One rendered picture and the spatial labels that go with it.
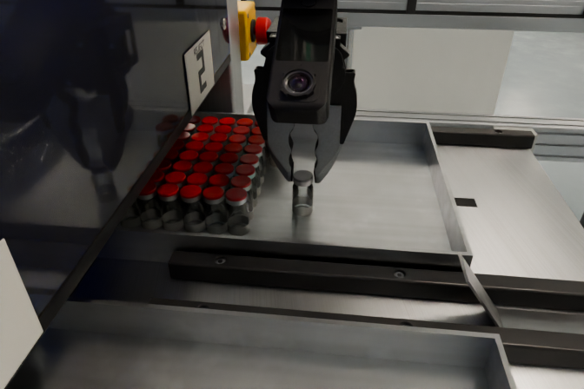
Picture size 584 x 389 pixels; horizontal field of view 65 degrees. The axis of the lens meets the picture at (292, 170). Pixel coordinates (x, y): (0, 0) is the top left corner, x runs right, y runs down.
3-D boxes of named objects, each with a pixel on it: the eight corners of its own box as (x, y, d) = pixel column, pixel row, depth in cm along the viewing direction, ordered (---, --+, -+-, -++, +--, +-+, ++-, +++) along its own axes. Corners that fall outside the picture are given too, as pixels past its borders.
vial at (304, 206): (291, 216, 49) (291, 182, 46) (293, 204, 51) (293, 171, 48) (312, 218, 49) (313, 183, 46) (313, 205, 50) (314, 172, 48)
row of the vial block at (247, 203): (225, 236, 46) (222, 199, 44) (256, 149, 61) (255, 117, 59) (247, 238, 46) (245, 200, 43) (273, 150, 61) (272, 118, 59)
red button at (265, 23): (245, 48, 68) (243, 20, 66) (249, 40, 72) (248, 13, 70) (270, 48, 68) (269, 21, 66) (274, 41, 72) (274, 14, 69)
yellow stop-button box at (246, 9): (201, 60, 69) (195, 9, 65) (213, 46, 75) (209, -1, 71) (251, 62, 68) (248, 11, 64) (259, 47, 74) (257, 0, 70)
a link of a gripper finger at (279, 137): (296, 158, 52) (306, 80, 47) (291, 187, 47) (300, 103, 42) (269, 154, 52) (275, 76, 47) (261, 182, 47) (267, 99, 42)
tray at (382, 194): (95, 257, 44) (86, 227, 42) (181, 133, 66) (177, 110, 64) (465, 286, 41) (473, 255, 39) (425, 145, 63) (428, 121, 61)
